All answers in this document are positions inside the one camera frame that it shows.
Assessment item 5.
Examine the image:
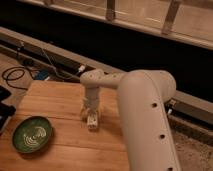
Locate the thin white cable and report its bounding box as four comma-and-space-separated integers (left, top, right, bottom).
39, 46, 86, 80

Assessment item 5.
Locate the green ceramic bowl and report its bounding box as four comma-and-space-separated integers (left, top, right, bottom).
12, 116, 53, 154

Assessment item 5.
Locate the black coiled cable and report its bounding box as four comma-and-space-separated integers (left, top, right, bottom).
1, 66, 36, 91

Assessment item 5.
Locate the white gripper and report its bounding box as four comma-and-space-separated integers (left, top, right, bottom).
80, 98, 102, 120

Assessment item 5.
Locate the blue object on floor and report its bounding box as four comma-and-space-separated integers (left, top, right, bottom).
34, 70, 50, 81

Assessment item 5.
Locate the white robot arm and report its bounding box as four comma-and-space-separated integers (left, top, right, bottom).
80, 69, 181, 171

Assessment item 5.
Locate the black device at left edge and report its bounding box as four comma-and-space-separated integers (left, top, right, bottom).
0, 86, 16, 130

